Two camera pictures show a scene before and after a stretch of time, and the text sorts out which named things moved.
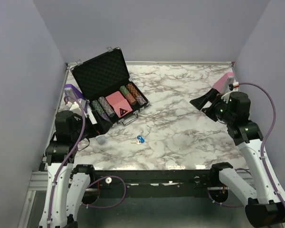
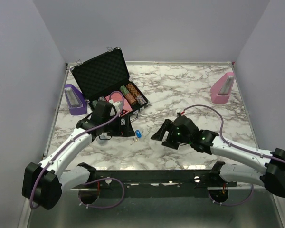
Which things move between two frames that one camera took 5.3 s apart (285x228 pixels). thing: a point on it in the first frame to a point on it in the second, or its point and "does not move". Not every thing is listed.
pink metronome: (222, 86) does not move
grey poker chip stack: (140, 99) does not move
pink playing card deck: (120, 104) does not move
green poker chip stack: (124, 90) does not move
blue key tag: (139, 137) to (138, 134)
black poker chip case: (103, 81) does not move
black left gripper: (102, 126) to (127, 130)
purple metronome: (71, 94) does not move
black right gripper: (213, 96) to (167, 125)
